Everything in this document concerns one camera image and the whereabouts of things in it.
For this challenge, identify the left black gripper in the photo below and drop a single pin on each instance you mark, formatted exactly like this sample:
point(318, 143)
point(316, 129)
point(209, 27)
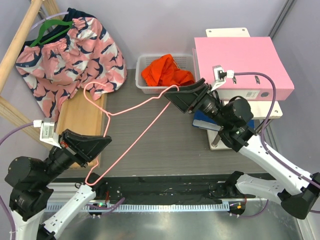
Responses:
point(82, 147)

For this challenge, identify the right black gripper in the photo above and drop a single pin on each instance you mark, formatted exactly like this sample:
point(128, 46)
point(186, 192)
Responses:
point(187, 98)

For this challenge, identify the orange shorts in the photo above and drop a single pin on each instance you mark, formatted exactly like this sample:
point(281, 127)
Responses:
point(165, 72)

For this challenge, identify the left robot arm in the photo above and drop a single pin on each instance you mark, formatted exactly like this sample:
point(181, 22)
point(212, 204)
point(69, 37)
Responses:
point(30, 179)

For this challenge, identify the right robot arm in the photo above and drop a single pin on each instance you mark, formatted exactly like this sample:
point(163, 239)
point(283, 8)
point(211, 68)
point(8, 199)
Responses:
point(275, 160)

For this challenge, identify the pink patterned shorts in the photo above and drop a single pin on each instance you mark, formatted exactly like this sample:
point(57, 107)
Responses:
point(83, 56)

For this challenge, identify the blue book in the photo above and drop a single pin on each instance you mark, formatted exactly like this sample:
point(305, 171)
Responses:
point(200, 120)

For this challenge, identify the wooden clothes rack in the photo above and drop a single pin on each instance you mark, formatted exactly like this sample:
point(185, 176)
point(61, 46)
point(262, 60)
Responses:
point(17, 93)

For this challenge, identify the white perforated basket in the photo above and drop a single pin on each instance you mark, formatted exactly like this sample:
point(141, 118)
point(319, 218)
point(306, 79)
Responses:
point(184, 61)

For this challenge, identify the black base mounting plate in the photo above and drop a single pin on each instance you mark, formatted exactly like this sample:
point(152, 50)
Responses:
point(168, 190)

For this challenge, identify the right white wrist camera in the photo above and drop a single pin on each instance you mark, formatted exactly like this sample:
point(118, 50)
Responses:
point(220, 76)

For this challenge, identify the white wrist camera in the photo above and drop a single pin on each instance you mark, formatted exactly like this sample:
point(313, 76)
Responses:
point(47, 131)
point(220, 76)

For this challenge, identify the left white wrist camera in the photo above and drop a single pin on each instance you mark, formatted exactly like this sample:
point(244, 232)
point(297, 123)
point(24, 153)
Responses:
point(47, 131)

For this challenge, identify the aluminium slotted rail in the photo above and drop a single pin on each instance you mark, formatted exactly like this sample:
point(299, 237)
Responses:
point(64, 191)

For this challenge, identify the pink ring binder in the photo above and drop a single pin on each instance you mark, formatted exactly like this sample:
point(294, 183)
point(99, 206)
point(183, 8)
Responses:
point(243, 54)

